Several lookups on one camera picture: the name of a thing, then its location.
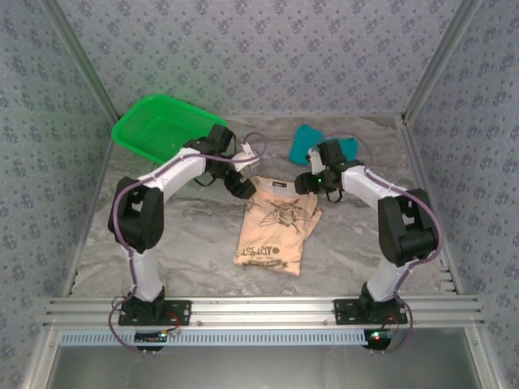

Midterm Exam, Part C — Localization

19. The slotted grey cable duct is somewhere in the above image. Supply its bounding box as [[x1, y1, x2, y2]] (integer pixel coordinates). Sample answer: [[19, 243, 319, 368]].
[[58, 328, 372, 348]]

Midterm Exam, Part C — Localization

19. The green plastic basket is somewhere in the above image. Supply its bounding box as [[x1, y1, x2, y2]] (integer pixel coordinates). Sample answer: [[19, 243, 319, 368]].
[[111, 93, 229, 165]]

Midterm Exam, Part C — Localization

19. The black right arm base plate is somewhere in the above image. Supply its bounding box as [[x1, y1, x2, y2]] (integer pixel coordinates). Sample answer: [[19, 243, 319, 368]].
[[332, 298, 409, 327]]

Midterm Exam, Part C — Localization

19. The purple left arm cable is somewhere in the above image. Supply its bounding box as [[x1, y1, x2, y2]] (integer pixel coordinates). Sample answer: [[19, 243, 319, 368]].
[[109, 131, 268, 357]]

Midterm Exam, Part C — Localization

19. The aluminium frame post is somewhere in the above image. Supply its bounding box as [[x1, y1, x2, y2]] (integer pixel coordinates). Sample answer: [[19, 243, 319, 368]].
[[401, 0, 486, 126], [40, 0, 125, 126]]

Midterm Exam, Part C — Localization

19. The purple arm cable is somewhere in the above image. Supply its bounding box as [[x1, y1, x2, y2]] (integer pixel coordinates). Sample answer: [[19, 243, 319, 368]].
[[109, 131, 268, 357], [320, 131, 443, 356]]

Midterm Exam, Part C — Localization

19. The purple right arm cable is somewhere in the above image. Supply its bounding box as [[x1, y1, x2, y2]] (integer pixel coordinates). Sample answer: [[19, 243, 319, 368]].
[[320, 131, 443, 356]]

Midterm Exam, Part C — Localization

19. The teal folded t-shirt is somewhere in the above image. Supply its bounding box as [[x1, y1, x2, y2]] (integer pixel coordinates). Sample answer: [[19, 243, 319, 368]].
[[288, 124, 360, 167]]

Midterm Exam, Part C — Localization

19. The grey sheet metal panel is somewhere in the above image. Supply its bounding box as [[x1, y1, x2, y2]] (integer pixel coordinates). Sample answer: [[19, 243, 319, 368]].
[[44, 344, 483, 389]]

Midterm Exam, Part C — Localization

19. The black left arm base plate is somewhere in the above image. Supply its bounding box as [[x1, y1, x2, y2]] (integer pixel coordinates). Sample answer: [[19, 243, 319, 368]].
[[117, 298, 192, 327]]

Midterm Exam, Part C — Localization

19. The aluminium mounting rail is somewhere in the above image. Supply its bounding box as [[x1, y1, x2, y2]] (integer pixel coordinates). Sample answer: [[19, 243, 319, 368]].
[[42, 295, 486, 329]]

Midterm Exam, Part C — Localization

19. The peach printed t-shirt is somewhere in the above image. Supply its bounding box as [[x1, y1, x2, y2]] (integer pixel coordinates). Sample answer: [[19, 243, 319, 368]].
[[233, 174, 324, 277]]

